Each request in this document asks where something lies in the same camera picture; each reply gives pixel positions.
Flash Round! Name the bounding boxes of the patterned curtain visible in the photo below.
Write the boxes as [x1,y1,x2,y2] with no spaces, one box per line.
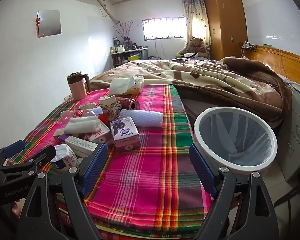
[181,0,212,47]

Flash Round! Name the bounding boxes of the tissue box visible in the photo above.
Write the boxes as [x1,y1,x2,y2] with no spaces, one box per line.
[109,75,144,95]

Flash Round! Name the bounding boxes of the red drink can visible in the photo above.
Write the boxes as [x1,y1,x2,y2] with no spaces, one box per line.
[115,97,140,111]

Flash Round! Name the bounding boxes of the white medicine box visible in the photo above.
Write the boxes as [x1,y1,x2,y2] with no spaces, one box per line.
[65,135,99,158]

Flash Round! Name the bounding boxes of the shelf with bottles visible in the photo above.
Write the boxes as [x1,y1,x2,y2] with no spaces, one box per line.
[110,46,148,68]

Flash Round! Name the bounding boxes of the white cloth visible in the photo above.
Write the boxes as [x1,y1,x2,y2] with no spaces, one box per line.
[63,117,100,134]

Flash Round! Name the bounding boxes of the blue white milk carton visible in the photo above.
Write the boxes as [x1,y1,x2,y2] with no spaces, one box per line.
[50,144,80,170]

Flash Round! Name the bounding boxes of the wooden headboard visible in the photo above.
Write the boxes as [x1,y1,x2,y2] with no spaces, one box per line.
[245,44,300,84]

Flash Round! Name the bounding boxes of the brown teddy bear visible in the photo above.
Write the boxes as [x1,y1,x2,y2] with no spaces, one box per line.
[187,37,209,58]

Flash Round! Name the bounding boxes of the silver wall panel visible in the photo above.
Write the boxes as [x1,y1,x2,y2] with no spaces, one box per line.
[37,10,62,38]

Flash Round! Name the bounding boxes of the purple milk carton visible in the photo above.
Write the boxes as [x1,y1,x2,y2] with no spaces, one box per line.
[110,117,141,153]

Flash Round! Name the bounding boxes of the brown patterned blanket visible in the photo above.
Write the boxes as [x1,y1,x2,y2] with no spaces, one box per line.
[90,57,290,128]

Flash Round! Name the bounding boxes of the printed paper cup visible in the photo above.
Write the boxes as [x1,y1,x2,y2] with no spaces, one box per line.
[98,95,122,122]

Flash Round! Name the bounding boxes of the wooden wardrobe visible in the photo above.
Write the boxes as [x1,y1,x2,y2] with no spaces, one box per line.
[204,0,248,61]

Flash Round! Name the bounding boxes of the barred window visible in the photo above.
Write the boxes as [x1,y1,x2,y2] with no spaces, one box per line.
[142,17,186,40]

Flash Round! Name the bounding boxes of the plaid blanket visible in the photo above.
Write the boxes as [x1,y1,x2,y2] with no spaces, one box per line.
[9,84,213,232]

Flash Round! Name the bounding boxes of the air conditioner pipe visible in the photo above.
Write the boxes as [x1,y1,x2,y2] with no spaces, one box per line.
[97,0,120,23]

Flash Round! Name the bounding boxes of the pink milk carton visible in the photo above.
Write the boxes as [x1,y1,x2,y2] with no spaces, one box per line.
[86,124,114,147]

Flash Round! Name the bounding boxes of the white foam net sleeve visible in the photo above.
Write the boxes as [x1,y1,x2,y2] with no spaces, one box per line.
[120,109,164,127]

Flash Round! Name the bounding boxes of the black wire wall rack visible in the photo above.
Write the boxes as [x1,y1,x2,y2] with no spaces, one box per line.
[239,41,258,50]

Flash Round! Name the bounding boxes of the white round waste bin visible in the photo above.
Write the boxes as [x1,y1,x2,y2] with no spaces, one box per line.
[194,107,278,178]

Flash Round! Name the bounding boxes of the small tan carton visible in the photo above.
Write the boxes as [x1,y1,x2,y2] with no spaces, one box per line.
[53,129,70,141]

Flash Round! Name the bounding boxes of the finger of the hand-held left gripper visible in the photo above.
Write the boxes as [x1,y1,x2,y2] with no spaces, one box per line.
[0,145,57,178]
[0,140,25,167]

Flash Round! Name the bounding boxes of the clear red-label plastic bottle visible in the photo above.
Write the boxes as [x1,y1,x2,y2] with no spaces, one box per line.
[59,107,108,128]

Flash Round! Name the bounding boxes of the bare decorative branches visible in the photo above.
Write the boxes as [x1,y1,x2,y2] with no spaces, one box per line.
[112,20,140,39]

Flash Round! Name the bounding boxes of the pink mug with brown lid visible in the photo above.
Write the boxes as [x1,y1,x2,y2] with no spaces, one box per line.
[66,72,91,101]

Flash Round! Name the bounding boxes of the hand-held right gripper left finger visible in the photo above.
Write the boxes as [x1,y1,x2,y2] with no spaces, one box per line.
[16,142,109,240]

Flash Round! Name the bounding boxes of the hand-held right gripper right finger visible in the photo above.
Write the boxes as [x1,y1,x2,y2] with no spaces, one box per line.
[189,144,283,240]

